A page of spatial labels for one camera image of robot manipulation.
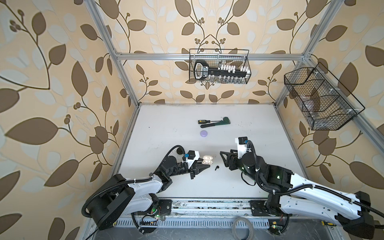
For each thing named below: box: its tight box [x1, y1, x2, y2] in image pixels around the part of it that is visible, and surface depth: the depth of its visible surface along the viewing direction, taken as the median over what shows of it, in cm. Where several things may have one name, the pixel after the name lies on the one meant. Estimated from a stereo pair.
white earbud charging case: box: [202, 155, 213, 165], surface depth 73 cm
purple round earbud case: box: [200, 130, 208, 138], surface depth 104 cm
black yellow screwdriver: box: [198, 120, 222, 124], surface depth 110 cm
